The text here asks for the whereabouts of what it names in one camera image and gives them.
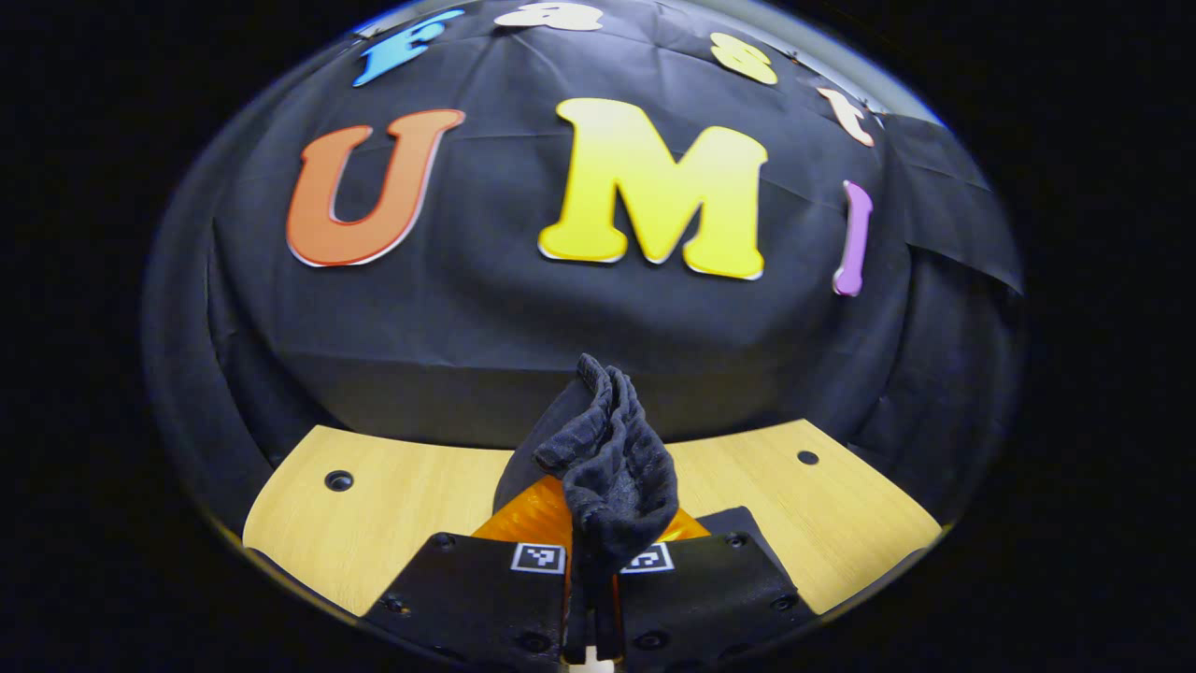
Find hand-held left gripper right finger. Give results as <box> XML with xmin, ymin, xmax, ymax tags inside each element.
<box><xmin>612</xmin><ymin>505</ymin><xmax>823</xmax><ymax>669</ymax></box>

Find black jeans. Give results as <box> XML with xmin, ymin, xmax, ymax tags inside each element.
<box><xmin>492</xmin><ymin>353</ymin><xmax>760</xmax><ymax>660</ymax></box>

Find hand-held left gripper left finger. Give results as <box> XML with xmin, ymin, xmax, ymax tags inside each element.
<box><xmin>360</xmin><ymin>475</ymin><xmax>573</xmax><ymax>669</ymax></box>

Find black backdrop cloth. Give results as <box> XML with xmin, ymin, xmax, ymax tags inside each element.
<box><xmin>140</xmin><ymin>0</ymin><xmax>1024</xmax><ymax>524</ymax></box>

